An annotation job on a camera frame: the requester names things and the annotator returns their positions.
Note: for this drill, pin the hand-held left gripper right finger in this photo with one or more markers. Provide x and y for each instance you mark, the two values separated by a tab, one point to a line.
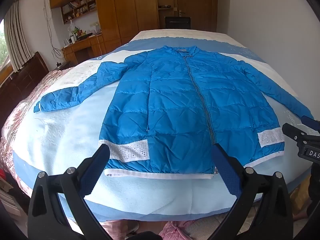
225	171

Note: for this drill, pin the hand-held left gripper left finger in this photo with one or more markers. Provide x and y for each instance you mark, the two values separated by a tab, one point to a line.
93	170

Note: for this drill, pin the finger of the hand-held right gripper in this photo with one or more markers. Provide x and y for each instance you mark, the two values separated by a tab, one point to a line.
291	130
310	122

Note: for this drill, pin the blue puffer jacket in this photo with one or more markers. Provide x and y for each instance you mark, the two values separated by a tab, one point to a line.
175	110

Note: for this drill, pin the bed with blue-white blanket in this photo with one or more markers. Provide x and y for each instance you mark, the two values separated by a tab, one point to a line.
62	135

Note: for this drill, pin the pink cloth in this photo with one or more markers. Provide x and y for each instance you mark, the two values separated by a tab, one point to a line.
185	231

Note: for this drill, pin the pink floral quilt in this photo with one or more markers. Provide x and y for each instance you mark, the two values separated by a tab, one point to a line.
15	120

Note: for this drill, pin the dark nightstand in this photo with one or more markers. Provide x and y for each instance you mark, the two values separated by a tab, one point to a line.
62	65

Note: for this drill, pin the dark wooden headboard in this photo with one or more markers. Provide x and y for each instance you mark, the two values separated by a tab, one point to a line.
22	80

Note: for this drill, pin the wooden desk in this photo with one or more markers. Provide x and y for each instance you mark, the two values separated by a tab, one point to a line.
82	47

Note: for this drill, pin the black laptop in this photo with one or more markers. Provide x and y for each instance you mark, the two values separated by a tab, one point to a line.
83	35

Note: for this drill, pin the white quilted bedspread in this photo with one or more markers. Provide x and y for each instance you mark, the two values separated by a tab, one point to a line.
180	35

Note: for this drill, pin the window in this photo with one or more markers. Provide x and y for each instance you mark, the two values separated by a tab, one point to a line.
3	52

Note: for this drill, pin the beige curtain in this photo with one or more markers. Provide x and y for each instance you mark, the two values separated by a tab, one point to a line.
18	35

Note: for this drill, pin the wooden door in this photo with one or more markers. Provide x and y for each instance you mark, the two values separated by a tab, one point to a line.
197	2

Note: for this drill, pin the wooden wardrobe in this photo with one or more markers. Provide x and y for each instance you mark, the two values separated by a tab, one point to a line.
125	12

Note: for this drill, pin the wooden bookshelf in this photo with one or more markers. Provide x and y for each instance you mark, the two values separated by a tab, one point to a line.
80	7

